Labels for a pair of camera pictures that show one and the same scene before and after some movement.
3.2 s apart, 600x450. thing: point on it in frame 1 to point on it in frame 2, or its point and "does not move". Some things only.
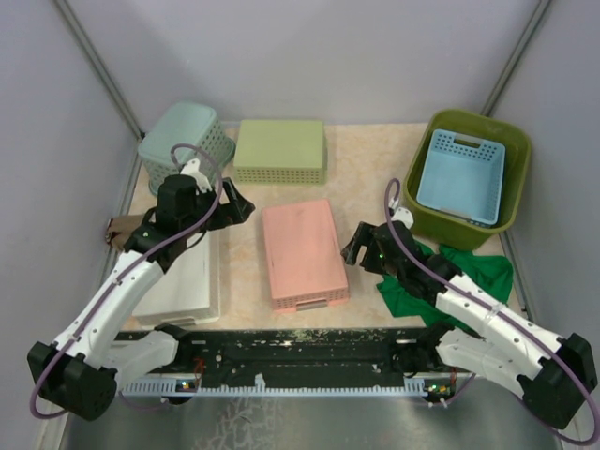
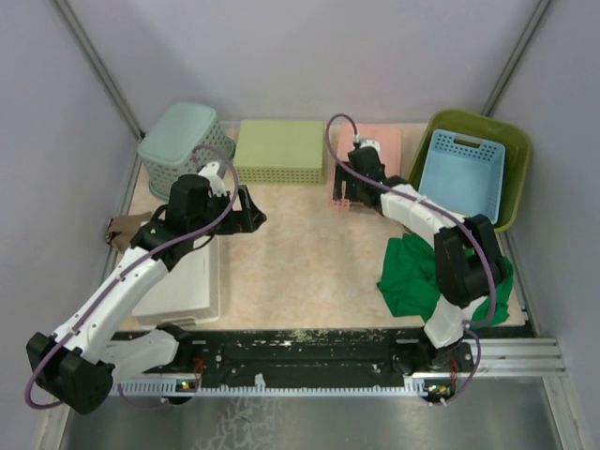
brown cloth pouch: (120, 229) does not move
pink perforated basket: (307, 263) to (390, 138)
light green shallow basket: (283, 152) does not move
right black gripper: (364, 236) to (337, 187)
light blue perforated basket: (462, 175) does not move
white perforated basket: (189, 291) does not move
